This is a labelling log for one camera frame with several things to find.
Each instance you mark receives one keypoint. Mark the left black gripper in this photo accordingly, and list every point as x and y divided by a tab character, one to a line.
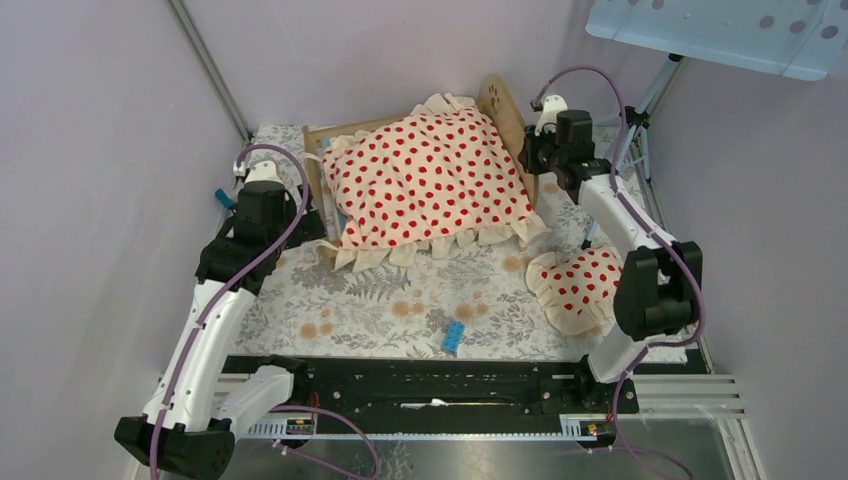
309	226

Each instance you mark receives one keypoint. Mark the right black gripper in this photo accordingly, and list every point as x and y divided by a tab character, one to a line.
531	143

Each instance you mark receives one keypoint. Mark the blue toy brick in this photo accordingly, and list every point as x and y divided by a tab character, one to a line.
453	337

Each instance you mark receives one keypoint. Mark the light blue perforated tray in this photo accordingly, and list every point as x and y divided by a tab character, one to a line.
797	39

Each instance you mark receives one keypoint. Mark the small strawberry print pillow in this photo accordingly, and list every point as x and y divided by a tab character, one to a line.
576	293

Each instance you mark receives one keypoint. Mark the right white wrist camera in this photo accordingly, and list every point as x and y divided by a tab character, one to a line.
548	108

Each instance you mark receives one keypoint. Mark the floral table mat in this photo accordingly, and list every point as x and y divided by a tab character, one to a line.
403	312

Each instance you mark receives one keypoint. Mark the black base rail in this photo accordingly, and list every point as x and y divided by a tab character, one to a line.
450	399

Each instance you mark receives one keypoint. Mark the wooden pet bed frame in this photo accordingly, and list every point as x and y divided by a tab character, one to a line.
513	126

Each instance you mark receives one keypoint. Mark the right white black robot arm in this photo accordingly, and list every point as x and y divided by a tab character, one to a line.
659	293

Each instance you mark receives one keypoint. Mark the large strawberry print cushion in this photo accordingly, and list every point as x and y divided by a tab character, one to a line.
424	179

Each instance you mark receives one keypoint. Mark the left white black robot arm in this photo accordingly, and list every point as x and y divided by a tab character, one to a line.
183	429

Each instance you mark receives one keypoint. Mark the grey tripod stand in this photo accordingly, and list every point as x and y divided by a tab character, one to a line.
631	149

